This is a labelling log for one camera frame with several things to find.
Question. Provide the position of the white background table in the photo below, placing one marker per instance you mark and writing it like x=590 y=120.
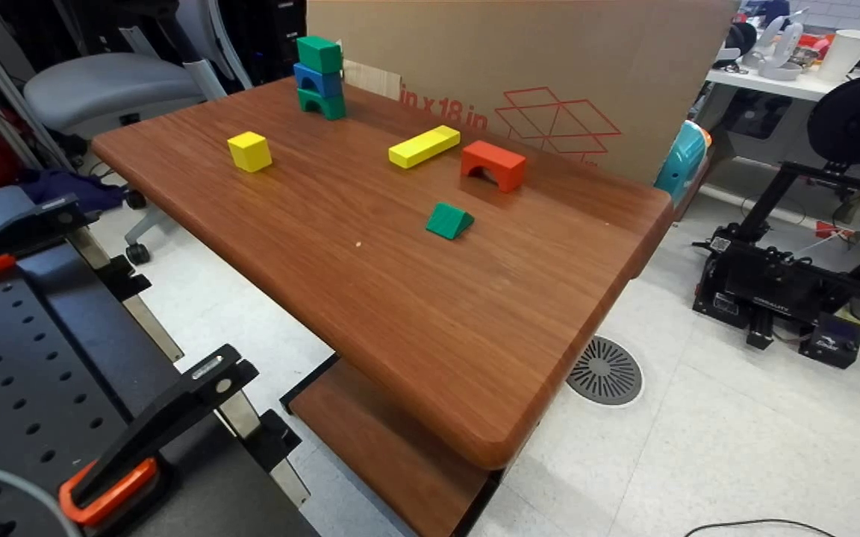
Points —
x=777 y=84

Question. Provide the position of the grey office chair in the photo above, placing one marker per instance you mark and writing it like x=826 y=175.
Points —
x=102 y=87

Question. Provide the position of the blue arch block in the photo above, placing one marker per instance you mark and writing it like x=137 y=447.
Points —
x=319 y=81

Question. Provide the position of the yellow cube block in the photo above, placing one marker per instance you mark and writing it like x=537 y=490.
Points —
x=250 y=153

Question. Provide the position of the green wedge block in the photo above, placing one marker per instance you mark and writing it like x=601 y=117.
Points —
x=443 y=222

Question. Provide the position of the black filament spool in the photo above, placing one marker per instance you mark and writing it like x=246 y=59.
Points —
x=859 y=120

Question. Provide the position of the green arch block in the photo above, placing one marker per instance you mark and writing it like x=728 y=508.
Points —
x=334 y=105

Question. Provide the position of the black perforated mounting board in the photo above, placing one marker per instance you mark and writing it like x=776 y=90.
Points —
x=22 y=377

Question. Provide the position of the round metal floor drain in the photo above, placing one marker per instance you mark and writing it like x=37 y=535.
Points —
x=604 y=372

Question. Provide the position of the large cardboard box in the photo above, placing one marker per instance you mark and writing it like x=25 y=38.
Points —
x=552 y=49

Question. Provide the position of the black 3D printer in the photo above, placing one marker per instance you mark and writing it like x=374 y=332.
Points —
x=768 y=284

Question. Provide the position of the black power supply box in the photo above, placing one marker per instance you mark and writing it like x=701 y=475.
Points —
x=832 y=342

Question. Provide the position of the green rectangular block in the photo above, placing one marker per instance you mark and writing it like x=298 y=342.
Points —
x=319 y=56

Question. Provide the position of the blue cloth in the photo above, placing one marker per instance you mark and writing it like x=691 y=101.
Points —
x=72 y=189

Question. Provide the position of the yellow rectangular block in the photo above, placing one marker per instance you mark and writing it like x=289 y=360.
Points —
x=426 y=149

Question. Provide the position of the orange arch block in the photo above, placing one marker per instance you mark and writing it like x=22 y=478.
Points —
x=495 y=156

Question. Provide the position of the wooden lower table shelf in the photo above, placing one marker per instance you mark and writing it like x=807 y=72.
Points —
x=381 y=448

